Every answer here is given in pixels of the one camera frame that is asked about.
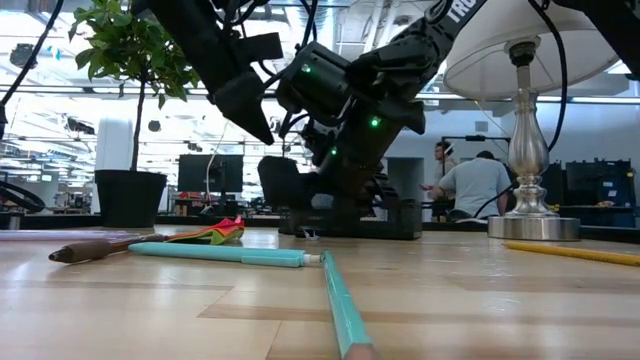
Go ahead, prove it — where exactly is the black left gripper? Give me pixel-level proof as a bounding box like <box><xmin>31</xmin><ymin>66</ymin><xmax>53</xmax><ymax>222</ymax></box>
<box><xmin>132</xmin><ymin>0</ymin><xmax>276</xmax><ymax>146</ymax></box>

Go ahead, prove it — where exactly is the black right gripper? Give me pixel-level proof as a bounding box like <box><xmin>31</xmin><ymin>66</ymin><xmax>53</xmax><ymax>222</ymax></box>
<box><xmin>257</xmin><ymin>124</ymin><xmax>401</xmax><ymax>211</ymax></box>

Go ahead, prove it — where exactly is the colourful sticky notes pad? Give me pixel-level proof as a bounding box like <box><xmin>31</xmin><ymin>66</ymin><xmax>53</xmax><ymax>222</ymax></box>
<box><xmin>168</xmin><ymin>215</ymin><xmax>247</xmax><ymax>246</ymax></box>

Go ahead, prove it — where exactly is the teal click pen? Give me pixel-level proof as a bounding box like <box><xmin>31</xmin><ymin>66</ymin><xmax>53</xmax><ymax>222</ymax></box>
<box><xmin>128</xmin><ymin>241</ymin><xmax>323</xmax><ymax>269</ymax></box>

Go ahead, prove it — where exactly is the teal wooden pencil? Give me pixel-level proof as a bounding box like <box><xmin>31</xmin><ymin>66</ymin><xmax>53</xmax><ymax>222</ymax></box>
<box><xmin>319</xmin><ymin>249</ymin><xmax>382</xmax><ymax>360</ymax></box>

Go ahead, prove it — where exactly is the brown pen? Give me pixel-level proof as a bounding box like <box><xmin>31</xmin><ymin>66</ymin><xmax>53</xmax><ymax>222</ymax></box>
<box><xmin>48</xmin><ymin>233</ymin><xmax>170</xmax><ymax>265</ymax></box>

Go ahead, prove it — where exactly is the yellow pencil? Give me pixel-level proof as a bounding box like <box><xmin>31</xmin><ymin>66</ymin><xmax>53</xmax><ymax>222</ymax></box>
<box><xmin>503</xmin><ymin>240</ymin><xmax>640</xmax><ymax>268</ymax></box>

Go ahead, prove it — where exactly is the black mesh desk organizer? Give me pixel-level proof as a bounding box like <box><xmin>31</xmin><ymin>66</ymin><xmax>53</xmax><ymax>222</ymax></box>
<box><xmin>277</xmin><ymin>197</ymin><xmax>424</xmax><ymax>241</ymax></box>

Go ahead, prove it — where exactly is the black computer monitor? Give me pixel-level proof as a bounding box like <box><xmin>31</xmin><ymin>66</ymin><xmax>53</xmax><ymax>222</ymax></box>
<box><xmin>177</xmin><ymin>153</ymin><xmax>245</xmax><ymax>194</ymax></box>

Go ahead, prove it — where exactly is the green potted plant black pot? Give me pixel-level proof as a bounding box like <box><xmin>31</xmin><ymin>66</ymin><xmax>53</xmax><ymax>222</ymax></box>
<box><xmin>67</xmin><ymin>0</ymin><xmax>201</xmax><ymax>230</ymax></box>

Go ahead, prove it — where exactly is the person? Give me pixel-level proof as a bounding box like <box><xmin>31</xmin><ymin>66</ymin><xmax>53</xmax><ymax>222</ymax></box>
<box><xmin>438</xmin><ymin>150</ymin><xmax>513</xmax><ymax>222</ymax></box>
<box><xmin>422</xmin><ymin>140</ymin><xmax>460</xmax><ymax>221</ymax></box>

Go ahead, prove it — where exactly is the table lamp white shade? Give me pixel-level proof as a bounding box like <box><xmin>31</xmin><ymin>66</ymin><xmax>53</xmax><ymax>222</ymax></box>
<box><xmin>443</xmin><ymin>0</ymin><xmax>621</xmax><ymax>242</ymax></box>

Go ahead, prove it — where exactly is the dark storage bins shelf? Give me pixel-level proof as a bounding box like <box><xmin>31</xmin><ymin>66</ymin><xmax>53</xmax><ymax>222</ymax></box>
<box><xmin>563</xmin><ymin>158</ymin><xmax>637</xmax><ymax>229</ymax></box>

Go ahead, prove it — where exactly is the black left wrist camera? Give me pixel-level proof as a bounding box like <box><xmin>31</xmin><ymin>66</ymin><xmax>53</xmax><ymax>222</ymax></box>
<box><xmin>233</xmin><ymin>31</ymin><xmax>285</xmax><ymax>65</ymax></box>

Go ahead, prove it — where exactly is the black table frame rail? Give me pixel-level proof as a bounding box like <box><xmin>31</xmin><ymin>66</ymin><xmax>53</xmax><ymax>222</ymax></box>
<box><xmin>167</xmin><ymin>213</ymin><xmax>281</xmax><ymax>227</ymax></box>

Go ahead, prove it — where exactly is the black rig frame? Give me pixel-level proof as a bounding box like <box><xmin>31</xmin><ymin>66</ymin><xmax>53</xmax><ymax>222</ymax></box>
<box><xmin>440</xmin><ymin>134</ymin><xmax>513</xmax><ymax>166</ymax></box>

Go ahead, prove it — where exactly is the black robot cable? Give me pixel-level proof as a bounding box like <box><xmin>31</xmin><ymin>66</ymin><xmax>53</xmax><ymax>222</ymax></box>
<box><xmin>472</xmin><ymin>0</ymin><xmax>570</xmax><ymax>220</ymax></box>
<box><xmin>0</xmin><ymin>0</ymin><xmax>66</xmax><ymax>214</ymax></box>

